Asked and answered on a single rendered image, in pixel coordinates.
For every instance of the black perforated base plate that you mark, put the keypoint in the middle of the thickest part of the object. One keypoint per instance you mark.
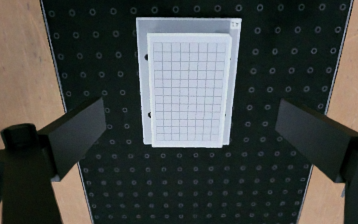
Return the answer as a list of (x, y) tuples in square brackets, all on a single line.
[(287, 49)]

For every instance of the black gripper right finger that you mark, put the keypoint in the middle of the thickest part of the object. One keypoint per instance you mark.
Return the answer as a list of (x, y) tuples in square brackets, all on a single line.
[(329, 145)]

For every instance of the white rectangular well plate with grid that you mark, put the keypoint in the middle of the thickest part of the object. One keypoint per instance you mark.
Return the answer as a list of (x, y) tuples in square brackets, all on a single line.
[(188, 79)]

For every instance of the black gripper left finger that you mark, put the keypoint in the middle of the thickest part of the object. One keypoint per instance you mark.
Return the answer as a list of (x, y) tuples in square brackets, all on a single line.
[(26, 189)]

